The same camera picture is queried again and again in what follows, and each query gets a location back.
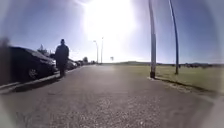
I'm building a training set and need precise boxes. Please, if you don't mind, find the tall street lamp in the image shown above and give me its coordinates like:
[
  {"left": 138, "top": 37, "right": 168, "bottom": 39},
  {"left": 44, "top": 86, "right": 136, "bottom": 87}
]
[{"left": 100, "top": 36, "right": 105, "bottom": 64}]

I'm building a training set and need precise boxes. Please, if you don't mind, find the short street lamp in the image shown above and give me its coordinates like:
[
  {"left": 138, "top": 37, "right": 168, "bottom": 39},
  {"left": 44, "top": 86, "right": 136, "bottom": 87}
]
[{"left": 92, "top": 40, "right": 100, "bottom": 64}]

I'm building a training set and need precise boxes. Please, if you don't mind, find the grey asphalt path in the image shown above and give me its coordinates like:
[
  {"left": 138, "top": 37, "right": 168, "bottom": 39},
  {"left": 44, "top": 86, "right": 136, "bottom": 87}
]
[{"left": 0, "top": 64, "right": 224, "bottom": 128}]

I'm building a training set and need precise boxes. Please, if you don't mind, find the dark car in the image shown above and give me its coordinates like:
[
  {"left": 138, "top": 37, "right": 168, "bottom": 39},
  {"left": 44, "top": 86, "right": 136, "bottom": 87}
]
[
  {"left": 67, "top": 58, "right": 78, "bottom": 71},
  {"left": 0, "top": 45, "right": 58, "bottom": 84}
]

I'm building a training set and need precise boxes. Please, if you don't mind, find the tall thick pole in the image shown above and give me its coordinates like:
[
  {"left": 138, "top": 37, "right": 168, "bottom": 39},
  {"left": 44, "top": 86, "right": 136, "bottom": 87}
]
[{"left": 147, "top": 0, "right": 158, "bottom": 80}]

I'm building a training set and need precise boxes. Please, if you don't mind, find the person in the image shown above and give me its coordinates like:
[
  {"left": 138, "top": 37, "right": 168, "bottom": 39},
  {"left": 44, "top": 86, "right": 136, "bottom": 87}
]
[{"left": 54, "top": 38, "right": 70, "bottom": 79}]

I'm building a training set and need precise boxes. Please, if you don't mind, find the tall thin pole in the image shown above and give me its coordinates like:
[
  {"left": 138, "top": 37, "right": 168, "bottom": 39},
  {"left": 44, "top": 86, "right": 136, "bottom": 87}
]
[{"left": 168, "top": 0, "right": 180, "bottom": 76}]

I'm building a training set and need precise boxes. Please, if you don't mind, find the group of trees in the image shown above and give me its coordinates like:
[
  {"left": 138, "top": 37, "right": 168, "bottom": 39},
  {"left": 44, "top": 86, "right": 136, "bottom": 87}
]
[{"left": 36, "top": 44, "right": 56, "bottom": 59}]

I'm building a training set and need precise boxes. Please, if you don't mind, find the dry grass field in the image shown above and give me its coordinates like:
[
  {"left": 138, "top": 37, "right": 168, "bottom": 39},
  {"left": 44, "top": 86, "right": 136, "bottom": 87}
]
[{"left": 113, "top": 63, "right": 224, "bottom": 94}]

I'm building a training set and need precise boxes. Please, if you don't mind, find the row of distant trees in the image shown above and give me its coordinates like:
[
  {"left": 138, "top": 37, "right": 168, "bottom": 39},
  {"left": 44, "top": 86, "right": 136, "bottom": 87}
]
[{"left": 173, "top": 62, "right": 224, "bottom": 69}]

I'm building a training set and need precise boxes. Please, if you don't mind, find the concrete kerb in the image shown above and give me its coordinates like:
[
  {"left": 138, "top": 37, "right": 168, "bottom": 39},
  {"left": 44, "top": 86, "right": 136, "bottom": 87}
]
[{"left": 0, "top": 66, "right": 83, "bottom": 95}]

